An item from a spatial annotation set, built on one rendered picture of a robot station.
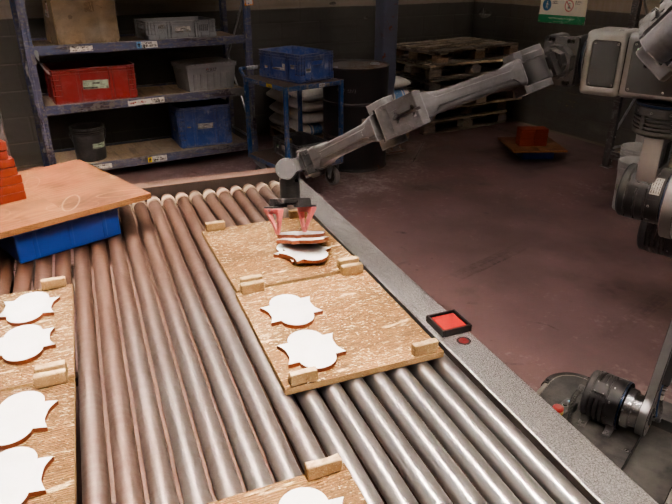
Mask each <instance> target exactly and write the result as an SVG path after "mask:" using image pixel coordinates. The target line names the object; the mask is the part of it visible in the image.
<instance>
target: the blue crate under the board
mask: <svg viewBox="0 0 672 504"><path fill-rule="evenodd" d="M118 208H120V207H118ZM118 208H114V209H110V210H107V211H103V212H99V213H96V214H92V215H88V216H84V217H81V218H77V219H73V220H70V221H66V222H62V223H59V224H55V225H51V226H47V227H44V228H40V229H36V230H33V231H29V232H25V233H21V234H18V235H14V236H10V237H7V238H3V239H0V247H1V248H3V249H4V250H5V251H6V252H7V253H8V254H10V255H11V256H12V257H13V258H14V259H16V260H17V261H18V262H19V263H20V264H23V263H26V262H30V261H33V260H36V259H40V258H43V257H46V256H50V255H53V254H56V253H60V252H63V251H66V250H70V249H73V248H76V247H80V246H83V245H86V244H90V243H93V242H96V241H100V240H103V239H106V238H110V237H113V236H116V235H120V234H121V229H120V223H119V217H118V211H117V209H118Z"/></svg>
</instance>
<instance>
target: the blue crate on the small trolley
mask: <svg viewBox="0 0 672 504"><path fill-rule="evenodd" d="M258 50H259V53H260V54H259V55H260V59H259V60H260V69H259V73H260V76H262V77H266V78H271V79H277V80H282V81H287V82H292V83H297V84H303V83H309V82H315V81H321V80H327V79H332V78H333V77H334V71H333V57H334V56H333V54H334V53H333V50H326V49H319V48H312V47H304V46H295V45H290V46H280V47H271V48H263V49H258Z"/></svg>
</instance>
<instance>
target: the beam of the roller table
mask: <svg viewBox="0 0 672 504"><path fill-rule="evenodd" d="M299 179H300V198H311V204H316V211H315V213H314V215H313V217H312V218H313V219H314V220H315V221H316V222H317V223H318V224H319V225H320V226H322V227H323V228H324V229H325V230H326V231H327V232H328V233H329V234H330V235H331V236H332V237H333V238H334V239H335V240H336V241H337V242H338V243H340V244H341V245H342V246H343V247H344V248H345V249H346V250H347V251H348V252H349V253H350V254H351V255H352V256H358V257H359V262H361V263H362V264H363V270H365V271H366V272H367V273H368V274H369V275H370V276H371V277H372V278H373V279H374V280H375V281H376V282H377V283H378V284H379V285H380V286H381V287H382V288H383V289H384V290H385V291H386V292H387V293H388V294H389V295H390V296H391V297H392V298H393V299H394V300H395V301H396V302H397V303H398V304H399V305H400V307H401V308H402V309H403V310H404V311H405V312H406V313H407V314H408V315H409V316H410V317H411V318H412V319H413V320H414V321H415V322H416V323H417V324H418V325H419V326H420V327H421V328H422V329H423V330H424V331H425V332H426V333H427V334H428V335H429V336H430V337H431V338H436V339H437V340H438V341H439V343H438V346H439V347H440V348H441V349H442V350H443V351H444V353H445V354H446V355H447V356H448V357H449V358H450V360H451V361H452V362H453V363H454V364H455V365H456V366H457V367H458V368H459V369H460V370H461V371H462V372H463V373H464V374H465V375H466V376H467V377H468V378H469V379H470V380H471V381H472V382H473V383H474V384H475V385H476V386H477V387H478V388H479V389H480V390H481V391H482V392H483V393H484V394H485V395H486V396H487V397H488V398H489V399H490V400H491V402H492V403H493V404H494V405H495V406H496V407H497V408H498V409H499V410H500V411H501V412H502V413H503V414H504V415H505V416H506V417H507V418H508V419H509V420H510V421H511V422H512V423H513V424H514V425H515V426H516V427H517V428H518V429H519V430H520V431H521V432H522V433H523V434H524V435H525V436H526V437H527V438H528V439H529V440H530V441H531V443H532V444H533V445H534V446H535V447H536V448H537V449H538V450H539V451H540V452H541V453H542V454H543V455H544V456H545V457H546V458H547V459H548V460H549V461H550V462H551V463H552V464H553V465H554V466H555V467H556V468H557V469H558V470H559V471H560V472H561V473H562V474H563V475H564V476H565V477H566V478H567V479H568V480H569V481H570V482H571V484H572V485H573V486H574V487H575V488H576V489H577V490H578V491H579V492H580V493H581V494H582V495H583V496H584V497H585V498H586V499H587V500H588V501H589V502H590V503H591V504H658V503H657V502H656V501H655V500H654V499H653V498H652V497H651V496H650V495H648V494H647V493H646V492H645V491H644V490H643V489H642V488H641V487H640V486H639V485H637V484H636V483H635V482H634V481H633V480H632V479H631V478H630V477H629V476H628V475H626V474H625V473H624V472H623V471H622V470H621V469H620V468H619V467H618V466H617V465H615V464H614V463H613V462H612V461H611V460H610V459H609V458H608V457H607V456H606V455H604V454H603V453H602V452H601V451H600V450H599V449H598V448H597V447H596V446H594V445H593V444H592V443H591V442H590V441H589V440H588V439H587V438H586V437H585V436H583V435H582V434H581V433H580V432H579V431H578V430H577V429H576V428H575V427H574V426H572V425H571V424H570V423H569V422H568V421H567V420H566V419H565V418H564V417H563V416H561V415H560V414H559V413H558V412H557V411H556V410H555V409H554V408H553V407H552V406H550V405H549V404H548V403H547V402H546V401H545V400H544V399H543V398H542V397H541V396H539V395H538V394H537V393H536V392H535V391H534V390H533V389H532V388H531V387H530V386H528V385H527V384H526V383H525V382H524V381H523V380H522V379H521V378H520V377H519V376H517V375H516V374H515V373H514V372H513V371H512V370H511V369H510V368H509V367H508V366H506V365H505V364H504V363H503V362H502V361H501V360H500V359H499V358H498V357H497V356H495V355H494V354H493V353H492V352H491V351H490V350H489V349H488V348H487V347H486V346H484V345H483V344H482V343H481V342H480V341H479V340H478V339H477V338H476V337H475V336H473V335H472V334H471V333H470V332H465V333H461V334H457V335H452V336H448V337H444V338H442V337H441V336H440V335H439V334H438V333H437V332H436V331H435V330H434V329H433V328H432V327H431V326H430V325H429V324H428V323H427V322H426V315H430V314H435V313H439V312H444V311H446V310H445V309H444V308H443V307H442V306H440V305H439V304H438V303H437V302H436V301H435V300H434V299H433V298H432V297H431V296H429V295H428V294H427V293H426V292H425V291H424V290H423V289H422V288H421V287H420V286H418V285H417V284H416V283H415V282H414V281H413V280H412V279H411V278H410V277H409V276H407V275H406V274H405V273H404V272H403V271H402V270H401V269H400V268H399V267H398V266H396V265H395V264H394V263H393V262H392V261H391V260H390V259H389V258H388V257H387V256H385V255H384V254H383V253H382V252H381V251H380V250H379V249H378V248H377V247H376V246H374V245H373V244H372V243H371V242H370V241H369V240H368V239H367V238H366V237H365V236H363V235H362V234H361V233H360V232H359V231H358V230H357V229H356V228H355V227H354V226H352V225H351V224H350V223H349V222H348V221H347V220H346V219H345V218H344V217H343V216H341V215H340V214H339V213H338V212H337V211H336V210H335V209H334V208H333V207H332V206H330V205H329V204H328V203H327V202H326V201H325V200H324V199H323V198H322V197H321V196H319V195H318V194H317V193H316V192H315V191H314V190H313V189H312V188H311V187H310V186H308V185H307V184H306V183H305V182H304V181H303V180H302V179H301V178H299ZM458 337H467V338H469V339H470V340H471V343H470V344H468V345H462V344H459V343H458V342H457V338H458Z"/></svg>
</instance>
